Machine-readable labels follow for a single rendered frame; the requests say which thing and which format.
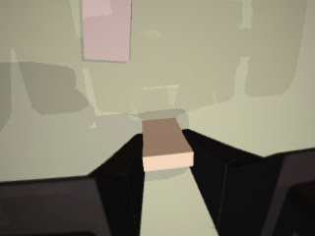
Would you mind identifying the beige domino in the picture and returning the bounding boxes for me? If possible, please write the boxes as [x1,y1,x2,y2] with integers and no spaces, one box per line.
[142,118,194,171]

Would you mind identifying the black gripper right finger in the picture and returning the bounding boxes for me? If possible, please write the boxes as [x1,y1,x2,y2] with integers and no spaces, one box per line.
[182,129,315,236]

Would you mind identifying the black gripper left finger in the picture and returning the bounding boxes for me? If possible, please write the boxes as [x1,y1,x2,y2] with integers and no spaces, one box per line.
[0,134,145,236]

